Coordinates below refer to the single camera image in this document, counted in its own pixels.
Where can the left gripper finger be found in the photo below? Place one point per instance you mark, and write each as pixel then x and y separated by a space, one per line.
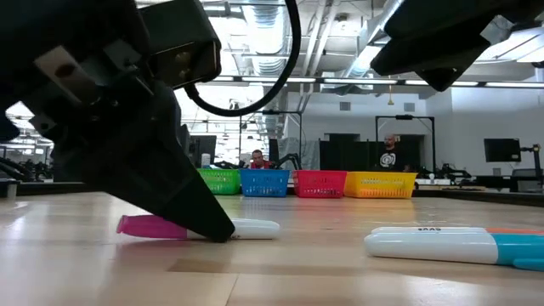
pixel 149 170

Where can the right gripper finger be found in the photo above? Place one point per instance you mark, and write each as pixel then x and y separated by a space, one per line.
pixel 433 57
pixel 446 17

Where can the white marker pink cap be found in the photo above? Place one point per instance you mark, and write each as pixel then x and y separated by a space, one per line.
pixel 255 229

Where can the white marker blue cap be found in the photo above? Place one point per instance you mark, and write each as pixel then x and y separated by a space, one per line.
pixel 425 248

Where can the black monitor on arm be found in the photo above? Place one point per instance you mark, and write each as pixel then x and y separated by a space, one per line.
pixel 501 149

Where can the background black robot arm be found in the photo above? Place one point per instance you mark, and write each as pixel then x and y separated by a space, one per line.
pixel 293 158
pixel 455 170

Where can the white bottle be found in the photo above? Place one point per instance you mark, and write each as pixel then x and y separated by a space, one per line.
pixel 206 161

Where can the dark desk monitor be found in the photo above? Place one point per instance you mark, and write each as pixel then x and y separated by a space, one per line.
pixel 208 144

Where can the green plastic basket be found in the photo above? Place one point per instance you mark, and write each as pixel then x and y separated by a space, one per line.
pixel 223 182

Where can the long ceiling light strip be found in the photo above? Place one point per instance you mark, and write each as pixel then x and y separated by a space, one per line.
pixel 361 81

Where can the person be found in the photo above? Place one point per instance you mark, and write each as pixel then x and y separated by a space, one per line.
pixel 389 159
pixel 258 160

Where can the blue plastic basket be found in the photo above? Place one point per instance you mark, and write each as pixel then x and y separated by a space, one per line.
pixel 263 183

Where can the narrow black panel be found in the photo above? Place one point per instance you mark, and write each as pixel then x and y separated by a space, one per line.
pixel 274 149

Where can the dark desk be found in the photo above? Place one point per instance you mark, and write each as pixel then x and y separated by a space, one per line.
pixel 493 182

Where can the yellow plastic basket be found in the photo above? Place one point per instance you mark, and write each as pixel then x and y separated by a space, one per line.
pixel 380 185

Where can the grey office chair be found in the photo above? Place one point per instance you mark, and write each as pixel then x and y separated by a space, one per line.
pixel 527 178

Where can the red plastic basket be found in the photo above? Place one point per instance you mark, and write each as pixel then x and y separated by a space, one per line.
pixel 319 184

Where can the black metal rig frame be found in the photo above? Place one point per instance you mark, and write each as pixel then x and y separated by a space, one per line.
pixel 404 117

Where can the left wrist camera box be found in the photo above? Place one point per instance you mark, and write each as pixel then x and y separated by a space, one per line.
pixel 183 42

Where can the black wall panel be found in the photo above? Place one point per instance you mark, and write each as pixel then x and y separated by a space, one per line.
pixel 340 153

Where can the silver ceiling air duct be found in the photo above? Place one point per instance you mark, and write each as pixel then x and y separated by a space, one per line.
pixel 265 25

